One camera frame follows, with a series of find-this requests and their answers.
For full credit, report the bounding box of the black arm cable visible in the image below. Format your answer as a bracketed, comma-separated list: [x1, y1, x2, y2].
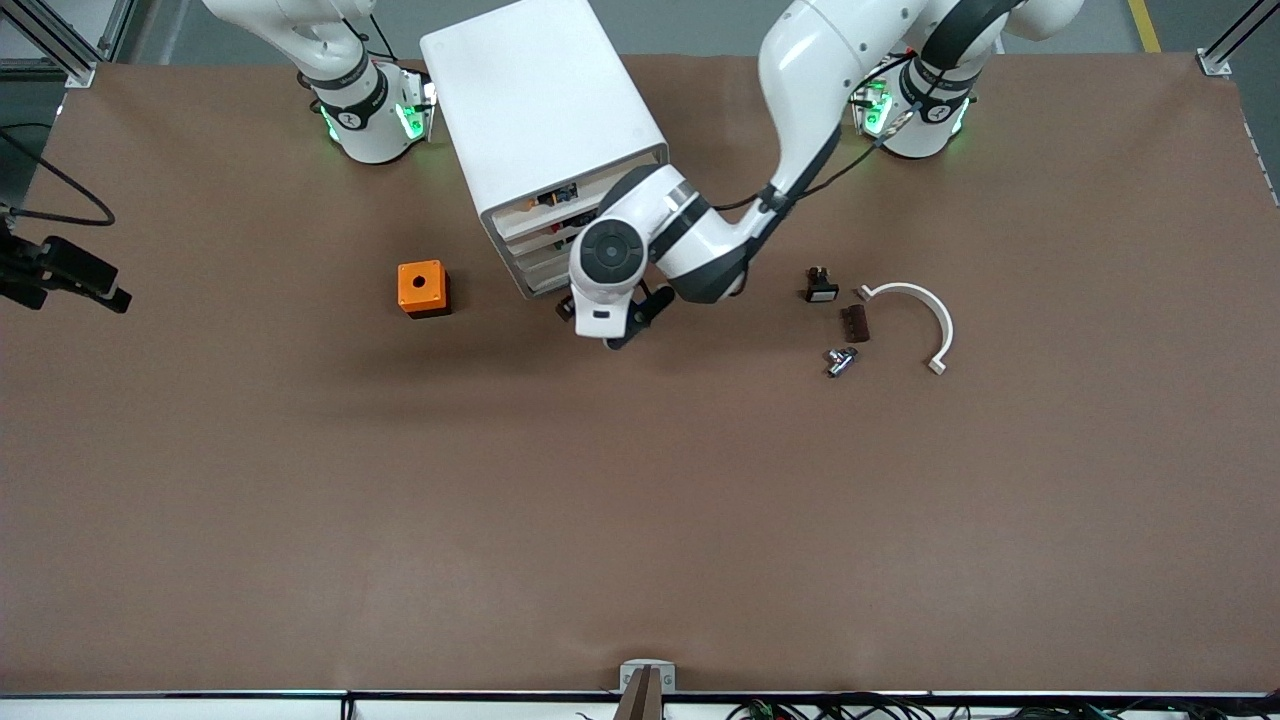
[0, 125, 116, 226]
[710, 55, 916, 213]

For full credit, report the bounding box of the grey mounting bracket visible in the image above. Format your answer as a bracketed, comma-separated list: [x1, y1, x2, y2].
[618, 659, 677, 694]

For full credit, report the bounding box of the brown camera mount bar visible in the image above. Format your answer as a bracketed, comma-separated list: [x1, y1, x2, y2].
[612, 667, 666, 720]

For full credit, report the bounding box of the aluminium frame post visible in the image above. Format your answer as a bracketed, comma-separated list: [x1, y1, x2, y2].
[1197, 0, 1280, 79]
[20, 0, 136, 89]

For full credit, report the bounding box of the white table edge rail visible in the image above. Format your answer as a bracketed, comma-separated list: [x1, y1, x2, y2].
[0, 690, 1280, 720]

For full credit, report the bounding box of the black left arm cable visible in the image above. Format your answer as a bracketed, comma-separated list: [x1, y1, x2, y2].
[710, 55, 916, 213]

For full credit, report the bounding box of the orange box with round hole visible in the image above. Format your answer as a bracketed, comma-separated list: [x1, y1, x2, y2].
[397, 260, 452, 320]

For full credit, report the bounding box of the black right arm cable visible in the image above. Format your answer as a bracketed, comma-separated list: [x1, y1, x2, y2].
[0, 125, 116, 226]

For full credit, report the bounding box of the black cable bundle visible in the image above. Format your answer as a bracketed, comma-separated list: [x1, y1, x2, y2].
[730, 693, 1280, 720]

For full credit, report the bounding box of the white curved plastic arc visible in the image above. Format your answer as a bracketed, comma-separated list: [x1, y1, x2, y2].
[858, 282, 956, 376]

